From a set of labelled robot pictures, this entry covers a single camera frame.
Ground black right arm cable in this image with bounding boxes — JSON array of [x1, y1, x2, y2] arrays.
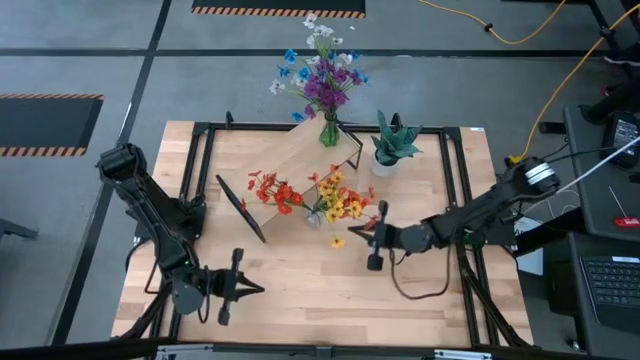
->
[[388, 243, 454, 301]]

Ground red artificial flower bunch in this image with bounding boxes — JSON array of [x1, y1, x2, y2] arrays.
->
[[241, 169, 314, 221]]

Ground yellow extension cable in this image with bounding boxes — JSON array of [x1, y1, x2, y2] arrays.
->
[[417, 0, 569, 46], [507, 3, 640, 169]]

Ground grey metal leg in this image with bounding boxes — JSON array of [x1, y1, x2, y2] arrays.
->
[[0, 218, 40, 241]]

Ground white paper sheet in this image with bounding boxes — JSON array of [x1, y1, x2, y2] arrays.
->
[[514, 217, 545, 276]]

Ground green glass vase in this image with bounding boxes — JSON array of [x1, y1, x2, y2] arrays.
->
[[318, 113, 341, 148]]

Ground purple artificial flower bunch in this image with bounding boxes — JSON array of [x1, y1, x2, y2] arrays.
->
[[302, 59, 364, 121]]

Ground green plant in white pot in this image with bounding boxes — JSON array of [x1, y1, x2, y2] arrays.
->
[[369, 109, 424, 178]]

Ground white artificial flower bunch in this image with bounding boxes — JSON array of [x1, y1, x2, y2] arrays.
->
[[268, 12, 354, 126]]

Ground person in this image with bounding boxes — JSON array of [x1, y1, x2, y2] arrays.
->
[[579, 74, 640, 125], [602, 49, 640, 69]]

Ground black aluminium table frame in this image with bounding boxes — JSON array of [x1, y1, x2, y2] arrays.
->
[[112, 103, 534, 360]]

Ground black keyboard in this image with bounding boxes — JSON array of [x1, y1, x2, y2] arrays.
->
[[579, 255, 640, 322]]

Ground yellow artificial flower bunch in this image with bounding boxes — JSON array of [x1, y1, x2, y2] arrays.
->
[[307, 169, 364, 250]]

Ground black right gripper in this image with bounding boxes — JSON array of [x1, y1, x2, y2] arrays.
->
[[348, 199, 404, 272]]

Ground red handled screwdriver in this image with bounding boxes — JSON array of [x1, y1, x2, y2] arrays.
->
[[608, 185, 640, 230]]

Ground black mat orange hazard stripes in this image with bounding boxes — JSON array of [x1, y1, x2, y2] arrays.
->
[[0, 93, 105, 158], [191, 0, 367, 20]]

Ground white cable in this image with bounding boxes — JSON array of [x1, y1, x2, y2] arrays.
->
[[522, 147, 640, 215]]

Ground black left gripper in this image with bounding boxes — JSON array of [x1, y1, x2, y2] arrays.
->
[[203, 248, 266, 326]]

